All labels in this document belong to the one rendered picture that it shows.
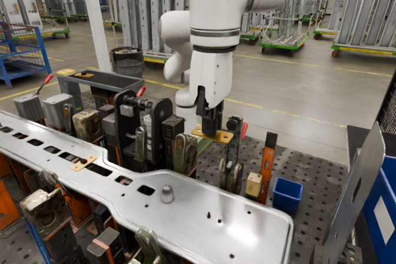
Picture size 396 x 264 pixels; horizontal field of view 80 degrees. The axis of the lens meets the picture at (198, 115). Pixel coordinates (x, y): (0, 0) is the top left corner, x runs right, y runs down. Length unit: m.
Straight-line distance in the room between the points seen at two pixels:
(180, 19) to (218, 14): 0.44
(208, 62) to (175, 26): 0.43
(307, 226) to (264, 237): 0.48
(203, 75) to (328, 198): 0.98
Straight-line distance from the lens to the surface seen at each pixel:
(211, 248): 0.62
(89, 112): 1.05
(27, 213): 0.77
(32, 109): 1.41
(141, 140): 0.84
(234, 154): 0.68
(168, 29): 0.81
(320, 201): 1.23
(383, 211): 0.66
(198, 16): 0.39
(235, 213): 0.68
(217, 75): 0.40
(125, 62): 3.73
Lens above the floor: 1.52
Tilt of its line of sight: 28 degrees down
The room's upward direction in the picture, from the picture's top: straight up
